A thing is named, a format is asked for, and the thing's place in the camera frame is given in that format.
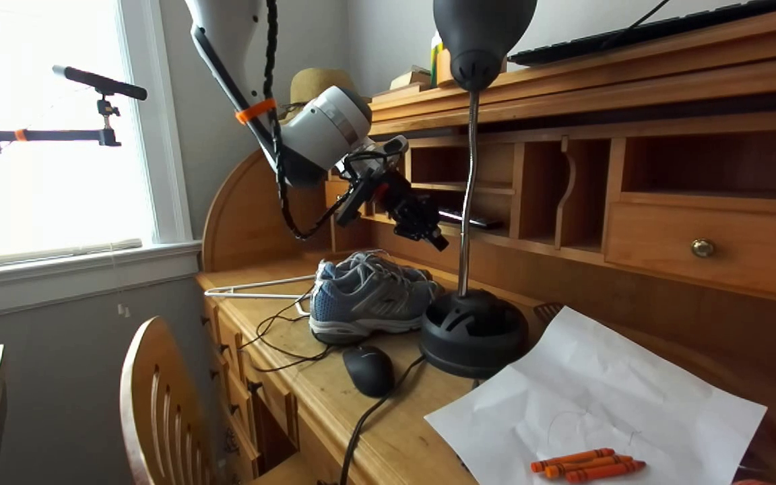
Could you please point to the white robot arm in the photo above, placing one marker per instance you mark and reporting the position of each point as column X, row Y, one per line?
column 329, row 133

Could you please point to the right grey blue sneaker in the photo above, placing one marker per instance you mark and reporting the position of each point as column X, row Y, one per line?
column 329, row 272

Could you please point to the grey blue sneaker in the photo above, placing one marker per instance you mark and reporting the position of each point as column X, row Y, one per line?
column 329, row 272
column 367, row 300

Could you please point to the white wire clothes hanger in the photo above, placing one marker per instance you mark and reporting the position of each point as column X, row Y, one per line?
column 288, row 289

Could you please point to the stacked books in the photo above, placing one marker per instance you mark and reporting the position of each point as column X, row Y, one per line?
column 414, row 79

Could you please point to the wooden roll-top desk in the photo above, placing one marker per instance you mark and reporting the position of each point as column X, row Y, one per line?
column 674, row 123

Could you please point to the left grey blue sneaker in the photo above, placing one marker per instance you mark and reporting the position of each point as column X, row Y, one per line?
column 367, row 300

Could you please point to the wooden desk drawer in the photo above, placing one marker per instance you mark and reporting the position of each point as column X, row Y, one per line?
column 707, row 246

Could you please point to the white paper sheet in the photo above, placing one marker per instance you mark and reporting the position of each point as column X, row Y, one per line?
column 585, row 387

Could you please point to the black computer mouse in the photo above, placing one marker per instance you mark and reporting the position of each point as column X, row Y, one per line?
column 370, row 370

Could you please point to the straw hat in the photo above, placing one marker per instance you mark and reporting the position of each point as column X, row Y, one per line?
column 312, row 82

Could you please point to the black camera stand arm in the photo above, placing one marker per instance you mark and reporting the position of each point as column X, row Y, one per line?
column 56, row 121

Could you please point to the orange crayons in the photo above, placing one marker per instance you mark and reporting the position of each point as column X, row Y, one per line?
column 591, row 464

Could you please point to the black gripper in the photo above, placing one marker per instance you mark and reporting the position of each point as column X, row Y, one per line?
column 374, row 176

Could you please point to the wooden chair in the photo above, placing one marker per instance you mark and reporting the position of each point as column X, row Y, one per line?
column 165, row 429

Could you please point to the black remote in cubby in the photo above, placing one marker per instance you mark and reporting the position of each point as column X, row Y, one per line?
column 479, row 223

